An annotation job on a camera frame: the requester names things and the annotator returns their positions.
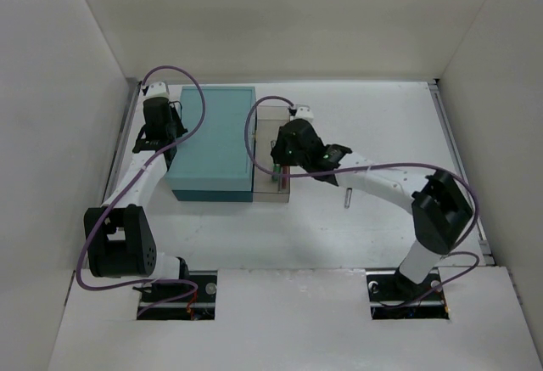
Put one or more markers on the clear acrylic drawer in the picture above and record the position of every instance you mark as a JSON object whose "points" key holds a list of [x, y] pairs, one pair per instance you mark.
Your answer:
{"points": [[268, 121]]}

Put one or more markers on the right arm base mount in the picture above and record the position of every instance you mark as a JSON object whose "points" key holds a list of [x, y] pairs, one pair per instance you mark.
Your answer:
{"points": [[393, 299]]}

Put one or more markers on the black silver mascara pen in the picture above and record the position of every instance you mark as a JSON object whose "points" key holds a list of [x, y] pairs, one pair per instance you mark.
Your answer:
{"points": [[347, 198]]}

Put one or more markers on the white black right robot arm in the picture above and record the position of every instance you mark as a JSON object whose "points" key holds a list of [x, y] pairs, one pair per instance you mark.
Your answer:
{"points": [[439, 209]]}

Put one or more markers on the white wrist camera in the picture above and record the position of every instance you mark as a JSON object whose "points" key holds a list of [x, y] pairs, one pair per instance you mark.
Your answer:
{"points": [[156, 90], [303, 112]]}

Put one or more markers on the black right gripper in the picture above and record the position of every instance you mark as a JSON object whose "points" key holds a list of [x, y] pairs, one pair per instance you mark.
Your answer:
{"points": [[278, 153]]}

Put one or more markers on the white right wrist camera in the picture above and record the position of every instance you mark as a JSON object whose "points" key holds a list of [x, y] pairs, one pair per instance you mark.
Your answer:
{"points": [[303, 112]]}

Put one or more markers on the green tube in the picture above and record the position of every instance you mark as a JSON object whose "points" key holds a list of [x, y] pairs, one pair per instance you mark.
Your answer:
{"points": [[276, 170]]}

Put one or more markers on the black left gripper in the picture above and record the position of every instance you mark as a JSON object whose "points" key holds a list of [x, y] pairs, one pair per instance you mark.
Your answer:
{"points": [[153, 144]]}

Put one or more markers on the red makeup pencil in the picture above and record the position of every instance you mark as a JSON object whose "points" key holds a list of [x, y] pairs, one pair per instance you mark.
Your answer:
{"points": [[284, 180]]}

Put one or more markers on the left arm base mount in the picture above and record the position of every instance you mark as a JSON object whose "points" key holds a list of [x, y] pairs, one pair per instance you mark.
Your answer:
{"points": [[180, 302]]}

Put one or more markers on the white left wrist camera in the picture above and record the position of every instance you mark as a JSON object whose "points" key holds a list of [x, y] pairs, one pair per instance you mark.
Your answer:
{"points": [[156, 90]]}

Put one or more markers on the teal makeup box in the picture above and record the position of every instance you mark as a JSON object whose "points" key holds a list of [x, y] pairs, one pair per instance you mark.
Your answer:
{"points": [[213, 164]]}

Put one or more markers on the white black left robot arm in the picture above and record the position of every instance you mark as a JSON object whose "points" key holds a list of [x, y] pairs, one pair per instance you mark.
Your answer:
{"points": [[119, 239]]}

